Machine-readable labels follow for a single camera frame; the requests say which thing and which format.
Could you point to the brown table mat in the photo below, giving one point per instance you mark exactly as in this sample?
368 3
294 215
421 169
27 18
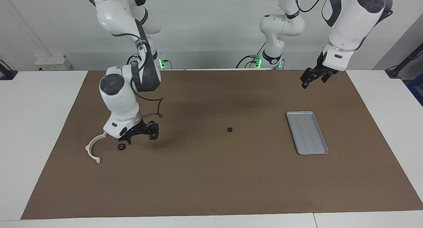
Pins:
211 175

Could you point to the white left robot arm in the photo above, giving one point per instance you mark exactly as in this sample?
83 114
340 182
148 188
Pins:
350 26

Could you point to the blue crate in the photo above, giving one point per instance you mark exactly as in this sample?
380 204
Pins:
417 89

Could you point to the white box yellow labels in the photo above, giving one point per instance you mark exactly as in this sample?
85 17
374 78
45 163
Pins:
53 62

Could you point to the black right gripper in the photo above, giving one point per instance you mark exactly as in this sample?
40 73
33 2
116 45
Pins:
140 129

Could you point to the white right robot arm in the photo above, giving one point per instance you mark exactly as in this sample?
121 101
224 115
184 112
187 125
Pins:
119 99

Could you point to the black clamp mount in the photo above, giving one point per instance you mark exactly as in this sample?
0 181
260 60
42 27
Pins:
6 74

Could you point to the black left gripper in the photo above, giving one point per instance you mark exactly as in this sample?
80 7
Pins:
322 69

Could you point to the silver metal tray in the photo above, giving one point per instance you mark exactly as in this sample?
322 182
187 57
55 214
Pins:
307 133

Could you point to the white curved plastic bracket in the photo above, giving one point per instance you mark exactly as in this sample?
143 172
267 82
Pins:
89 149

